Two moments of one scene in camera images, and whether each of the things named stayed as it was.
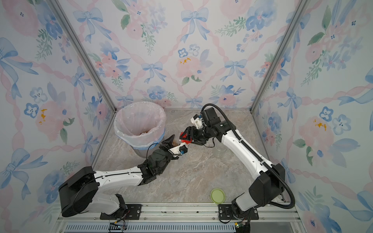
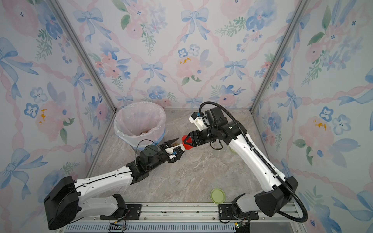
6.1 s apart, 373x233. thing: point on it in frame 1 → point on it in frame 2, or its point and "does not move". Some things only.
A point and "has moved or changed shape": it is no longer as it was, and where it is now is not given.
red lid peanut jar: x=187 y=141 has moved or changed shape
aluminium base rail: x=178 y=218 does not move
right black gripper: x=195 y=139 does not move
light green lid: x=217 y=195 does not move
